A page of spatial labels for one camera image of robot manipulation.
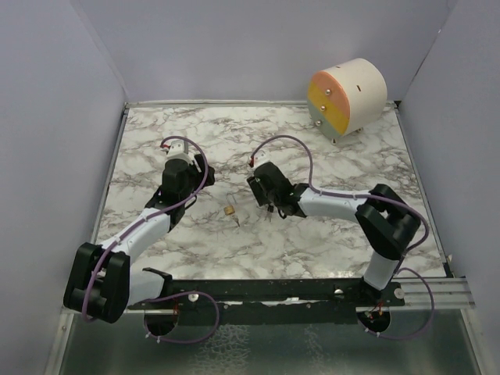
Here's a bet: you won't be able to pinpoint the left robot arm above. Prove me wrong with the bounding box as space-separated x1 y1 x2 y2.
63 153 215 323

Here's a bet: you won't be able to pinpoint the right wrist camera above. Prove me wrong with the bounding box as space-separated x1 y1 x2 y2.
248 149 270 169

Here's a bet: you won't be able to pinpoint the small brass padlock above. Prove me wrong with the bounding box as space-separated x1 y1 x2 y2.
223 192 240 227

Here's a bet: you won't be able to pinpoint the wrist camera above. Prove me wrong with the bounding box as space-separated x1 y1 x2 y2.
248 149 270 169
161 140 192 164

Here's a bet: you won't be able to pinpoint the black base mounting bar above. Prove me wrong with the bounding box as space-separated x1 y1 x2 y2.
128 271 404 326

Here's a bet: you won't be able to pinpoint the aluminium frame rail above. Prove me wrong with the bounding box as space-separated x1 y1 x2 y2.
397 277 476 310

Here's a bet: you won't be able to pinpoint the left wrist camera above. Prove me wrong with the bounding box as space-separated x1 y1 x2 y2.
161 140 192 164

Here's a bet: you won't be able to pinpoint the black keys of orange padlock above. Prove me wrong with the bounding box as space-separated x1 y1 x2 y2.
265 205 274 222

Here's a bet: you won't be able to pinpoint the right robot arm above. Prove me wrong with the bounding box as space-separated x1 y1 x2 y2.
247 162 425 305

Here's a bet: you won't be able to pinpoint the round pastel drawer cabinet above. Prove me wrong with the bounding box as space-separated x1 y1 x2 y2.
307 58 388 143

